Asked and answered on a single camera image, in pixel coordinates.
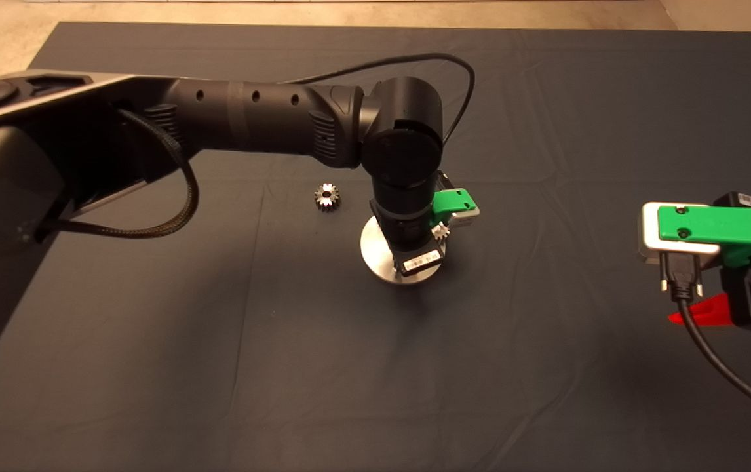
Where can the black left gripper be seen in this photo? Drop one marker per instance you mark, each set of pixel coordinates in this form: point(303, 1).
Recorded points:
point(408, 242)

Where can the small steel planetary gear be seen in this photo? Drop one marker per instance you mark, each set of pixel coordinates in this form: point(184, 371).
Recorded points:
point(320, 202)
point(441, 231)

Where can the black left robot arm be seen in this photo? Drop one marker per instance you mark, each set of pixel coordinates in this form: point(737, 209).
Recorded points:
point(251, 118)

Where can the round metal carrier plate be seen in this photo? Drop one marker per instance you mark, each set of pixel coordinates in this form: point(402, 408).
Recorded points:
point(375, 259)

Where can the dark grey table cloth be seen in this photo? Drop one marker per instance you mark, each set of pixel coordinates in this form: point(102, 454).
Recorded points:
point(375, 393)

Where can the green left camera mount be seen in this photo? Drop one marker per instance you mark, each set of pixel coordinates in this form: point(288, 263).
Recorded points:
point(447, 202)

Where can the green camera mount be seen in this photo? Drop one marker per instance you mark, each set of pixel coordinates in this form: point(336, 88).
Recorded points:
point(710, 226)
point(447, 202)

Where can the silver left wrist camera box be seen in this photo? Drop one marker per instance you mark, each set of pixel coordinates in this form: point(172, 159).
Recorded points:
point(467, 219)

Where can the green right camera mount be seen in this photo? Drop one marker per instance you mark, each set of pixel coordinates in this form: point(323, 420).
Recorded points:
point(710, 226)

